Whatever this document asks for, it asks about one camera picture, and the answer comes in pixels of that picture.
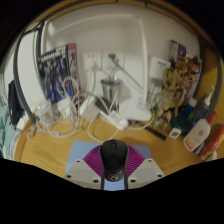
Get black bag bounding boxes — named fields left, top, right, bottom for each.
left=7, top=79, right=26, bottom=127

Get dark plugged cable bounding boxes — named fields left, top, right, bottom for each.
left=108, top=53, right=145, bottom=90

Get white cable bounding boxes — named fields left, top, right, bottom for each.
left=86, top=116, right=120, bottom=144

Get teal cloth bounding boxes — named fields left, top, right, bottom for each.
left=0, top=105, right=18, bottom=158

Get white red-capped lotion bottle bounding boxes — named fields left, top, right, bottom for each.
left=182, top=111, right=217, bottom=153

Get steel cup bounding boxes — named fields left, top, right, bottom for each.
left=100, top=77, right=124, bottom=107

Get clear glass jar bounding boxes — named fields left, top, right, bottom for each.
left=34, top=100, right=54, bottom=125

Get white desk lamp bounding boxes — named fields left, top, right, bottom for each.
left=48, top=14, right=153, bottom=122

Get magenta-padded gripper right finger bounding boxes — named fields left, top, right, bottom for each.
left=124, top=145, right=165, bottom=190

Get white wall box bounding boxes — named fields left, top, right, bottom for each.
left=148, top=56, right=172, bottom=81

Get white charger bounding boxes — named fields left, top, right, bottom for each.
left=78, top=97, right=101, bottom=123
left=57, top=98, right=73, bottom=118

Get blue robot model box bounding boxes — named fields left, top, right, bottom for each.
left=37, top=43, right=82, bottom=104

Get white power strip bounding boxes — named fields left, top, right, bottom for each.
left=99, top=109, right=130, bottom=132

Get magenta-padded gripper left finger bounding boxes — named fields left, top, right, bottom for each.
left=63, top=144, right=104, bottom=190

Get blue tube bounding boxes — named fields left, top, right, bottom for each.
left=184, top=97, right=198, bottom=118

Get colourful figure toy box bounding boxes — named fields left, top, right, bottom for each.
left=168, top=39, right=203, bottom=108

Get light blue mouse pad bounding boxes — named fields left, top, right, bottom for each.
left=64, top=139, right=153, bottom=192

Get dark white-nozzle spray bottle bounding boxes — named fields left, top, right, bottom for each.
left=193, top=85, right=215, bottom=124

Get white wall socket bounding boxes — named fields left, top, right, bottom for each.
left=102, top=50, right=125, bottom=71
left=81, top=50, right=102, bottom=71

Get black computer mouse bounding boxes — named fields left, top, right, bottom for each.
left=99, top=139, right=130, bottom=183

